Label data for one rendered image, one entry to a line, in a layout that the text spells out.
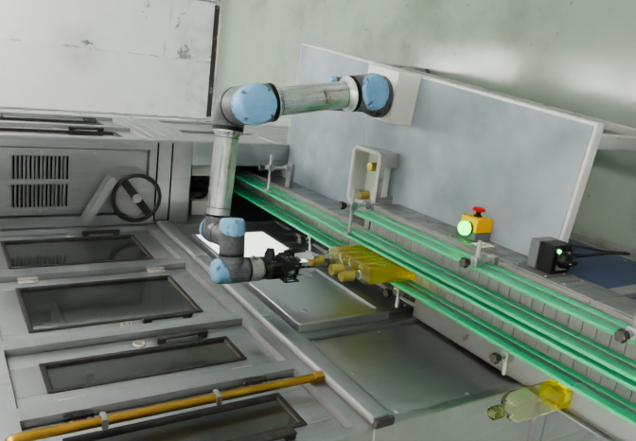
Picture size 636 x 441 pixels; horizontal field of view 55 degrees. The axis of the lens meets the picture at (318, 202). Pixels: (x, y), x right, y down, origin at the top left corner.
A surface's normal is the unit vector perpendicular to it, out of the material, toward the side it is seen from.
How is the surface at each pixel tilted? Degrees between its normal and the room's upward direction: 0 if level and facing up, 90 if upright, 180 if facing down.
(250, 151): 90
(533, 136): 0
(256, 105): 82
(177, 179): 90
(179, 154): 90
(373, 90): 97
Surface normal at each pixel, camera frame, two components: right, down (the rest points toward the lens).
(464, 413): 0.52, 0.26
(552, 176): -0.84, 0.02
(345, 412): 0.12, -0.97
